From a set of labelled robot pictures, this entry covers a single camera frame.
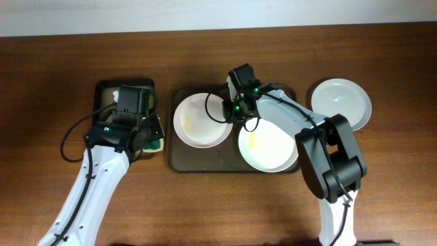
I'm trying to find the green yellow sponge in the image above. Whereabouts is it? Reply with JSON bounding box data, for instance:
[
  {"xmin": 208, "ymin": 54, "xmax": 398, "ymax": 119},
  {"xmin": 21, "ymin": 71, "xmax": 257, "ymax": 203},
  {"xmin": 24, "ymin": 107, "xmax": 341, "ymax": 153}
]
[{"xmin": 143, "ymin": 138, "xmax": 164, "ymax": 153}]

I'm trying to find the pinkish white plate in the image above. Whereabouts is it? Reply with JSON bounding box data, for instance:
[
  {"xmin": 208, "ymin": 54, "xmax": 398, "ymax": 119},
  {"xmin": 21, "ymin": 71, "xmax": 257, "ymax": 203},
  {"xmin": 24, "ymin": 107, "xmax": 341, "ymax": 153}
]
[{"xmin": 173, "ymin": 93, "xmax": 233, "ymax": 148}]

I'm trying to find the light blue plate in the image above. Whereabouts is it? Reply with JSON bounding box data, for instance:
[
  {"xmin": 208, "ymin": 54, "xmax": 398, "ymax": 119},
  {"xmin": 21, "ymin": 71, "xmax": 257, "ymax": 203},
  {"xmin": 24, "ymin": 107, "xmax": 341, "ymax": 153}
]
[{"xmin": 309, "ymin": 79, "xmax": 372, "ymax": 131}]

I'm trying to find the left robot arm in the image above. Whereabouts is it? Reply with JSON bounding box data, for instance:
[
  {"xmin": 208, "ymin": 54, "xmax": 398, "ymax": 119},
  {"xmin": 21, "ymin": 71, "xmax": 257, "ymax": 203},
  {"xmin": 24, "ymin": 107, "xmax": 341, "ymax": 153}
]
[{"xmin": 38, "ymin": 113, "xmax": 164, "ymax": 245}]

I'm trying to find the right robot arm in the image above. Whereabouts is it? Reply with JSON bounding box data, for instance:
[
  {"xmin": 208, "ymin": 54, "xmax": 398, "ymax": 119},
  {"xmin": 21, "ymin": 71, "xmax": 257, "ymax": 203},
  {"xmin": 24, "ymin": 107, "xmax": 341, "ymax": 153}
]
[{"xmin": 223, "ymin": 70, "xmax": 367, "ymax": 245}]

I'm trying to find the small black water tray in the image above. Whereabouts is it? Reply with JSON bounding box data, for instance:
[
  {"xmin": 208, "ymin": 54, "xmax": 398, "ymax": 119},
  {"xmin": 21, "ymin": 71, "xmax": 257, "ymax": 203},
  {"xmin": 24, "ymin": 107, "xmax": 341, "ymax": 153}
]
[{"xmin": 91, "ymin": 77, "xmax": 156, "ymax": 161}]

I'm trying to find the large brown serving tray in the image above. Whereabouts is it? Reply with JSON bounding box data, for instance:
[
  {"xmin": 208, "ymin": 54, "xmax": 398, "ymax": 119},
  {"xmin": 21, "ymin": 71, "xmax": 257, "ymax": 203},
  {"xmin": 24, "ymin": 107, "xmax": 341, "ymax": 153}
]
[{"xmin": 166, "ymin": 83, "xmax": 303, "ymax": 174}]

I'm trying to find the light green plate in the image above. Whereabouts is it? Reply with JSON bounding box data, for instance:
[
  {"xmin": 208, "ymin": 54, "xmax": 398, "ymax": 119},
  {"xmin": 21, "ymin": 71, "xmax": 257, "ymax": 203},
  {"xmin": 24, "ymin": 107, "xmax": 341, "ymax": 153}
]
[{"xmin": 238, "ymin": 119, "xmax": 298, "ymax": 173}]

